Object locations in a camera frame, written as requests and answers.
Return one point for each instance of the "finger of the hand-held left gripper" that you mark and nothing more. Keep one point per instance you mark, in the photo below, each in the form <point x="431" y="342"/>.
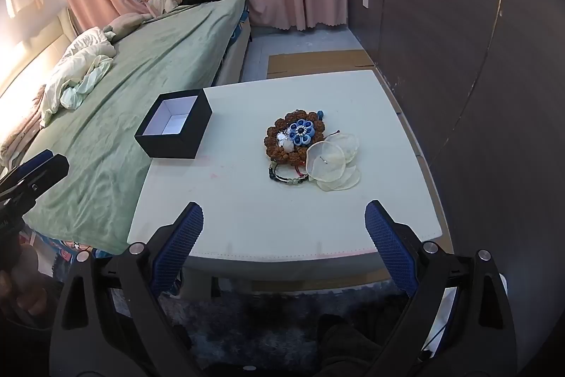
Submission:
<point x="37" y="158"/>
<point x="48" y="174"/>

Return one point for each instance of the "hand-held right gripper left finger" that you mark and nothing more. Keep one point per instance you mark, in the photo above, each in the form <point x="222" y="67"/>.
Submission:
<point x="180" y="246"/>

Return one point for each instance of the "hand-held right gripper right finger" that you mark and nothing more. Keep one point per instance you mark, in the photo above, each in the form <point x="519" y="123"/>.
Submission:
<point x="388" y="249"/>

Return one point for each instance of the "translucent shell disc ornament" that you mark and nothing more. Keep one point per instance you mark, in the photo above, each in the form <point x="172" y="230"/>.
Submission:
<point x="329" y="165"/>

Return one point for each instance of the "black jewelry box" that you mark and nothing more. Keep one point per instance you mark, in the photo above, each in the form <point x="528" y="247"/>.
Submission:
<point x="174" y="125"/>

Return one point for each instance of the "white stone pendant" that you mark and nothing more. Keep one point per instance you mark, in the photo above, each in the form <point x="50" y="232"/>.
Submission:
<point x="288" y="146"/>

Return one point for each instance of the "blue flower hair ornament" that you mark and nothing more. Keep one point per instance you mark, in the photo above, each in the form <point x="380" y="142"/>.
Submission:
<point x="302" y="131"/>

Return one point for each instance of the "person's left hand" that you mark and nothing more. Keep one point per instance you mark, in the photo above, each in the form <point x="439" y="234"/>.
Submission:
<point x="28" y="284"/>

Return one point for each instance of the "printed bed skirt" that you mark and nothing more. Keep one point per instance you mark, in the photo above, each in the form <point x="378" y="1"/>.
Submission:
<point x="66" y="249"/>

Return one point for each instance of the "white crumpled blanket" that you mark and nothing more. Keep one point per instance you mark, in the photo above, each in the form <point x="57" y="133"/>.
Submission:
<point x="75" y="68"/>

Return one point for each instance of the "dark cloth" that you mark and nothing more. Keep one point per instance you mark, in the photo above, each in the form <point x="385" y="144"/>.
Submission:
<point x="353" y="341"/>

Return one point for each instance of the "dark shaggy rug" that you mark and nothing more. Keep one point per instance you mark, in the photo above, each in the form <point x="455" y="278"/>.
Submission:
<point x="256" y="324"/>

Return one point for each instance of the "beige headboard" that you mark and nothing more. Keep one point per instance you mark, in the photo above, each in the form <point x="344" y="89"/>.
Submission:
<point x="26" y="50"/>

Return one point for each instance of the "bed with green sheet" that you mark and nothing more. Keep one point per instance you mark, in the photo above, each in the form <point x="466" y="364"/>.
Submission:
<point x="145" y="68"/>

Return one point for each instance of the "flat cardboard sheet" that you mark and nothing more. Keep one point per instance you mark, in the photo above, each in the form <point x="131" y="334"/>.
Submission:
<point x="318" y="61"/>

